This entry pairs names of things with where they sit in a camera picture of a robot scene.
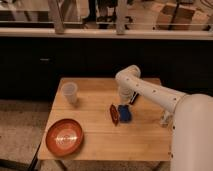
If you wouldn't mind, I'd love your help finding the red pen-like object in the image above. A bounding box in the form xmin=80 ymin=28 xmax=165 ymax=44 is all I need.
xmin=110 ymin=104 xmax=119 ymax=126

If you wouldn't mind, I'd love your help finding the blue eraser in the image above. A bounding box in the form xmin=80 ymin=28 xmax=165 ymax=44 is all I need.
xmin=118 ymin=105 xmax=132 ymax=122

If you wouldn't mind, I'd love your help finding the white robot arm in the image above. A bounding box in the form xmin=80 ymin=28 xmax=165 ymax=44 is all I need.
xmin=115 ymin=65 xmax=213 ymax=171

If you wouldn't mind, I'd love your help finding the black striped whiteboard eraser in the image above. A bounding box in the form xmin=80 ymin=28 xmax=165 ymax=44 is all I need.
xmin=129 ymin=92 xmax=139 ymax=105

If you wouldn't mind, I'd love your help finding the translucent plastic cup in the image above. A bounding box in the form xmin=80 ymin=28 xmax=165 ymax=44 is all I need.
xmin=61 ymin=82 xmax=78 ymax=104

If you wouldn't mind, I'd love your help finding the black office chair base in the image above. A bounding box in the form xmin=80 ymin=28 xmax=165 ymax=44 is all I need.
xmin=83 ymin=0 xmax=134 ymax=30

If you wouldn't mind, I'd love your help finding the orange round bowl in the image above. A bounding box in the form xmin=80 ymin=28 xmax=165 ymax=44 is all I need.
xmin=45 ymin=119 xmax=84 ymax=157

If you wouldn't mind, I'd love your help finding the small clear bottle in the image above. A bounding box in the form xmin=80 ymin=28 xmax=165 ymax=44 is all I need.
xmin=160 ymin=111 xmax=172 ymax=127

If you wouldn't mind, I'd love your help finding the cardboard box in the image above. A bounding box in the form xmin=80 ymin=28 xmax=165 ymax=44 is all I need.
xmin=156 ymin=2 xmax=210 ymax=31

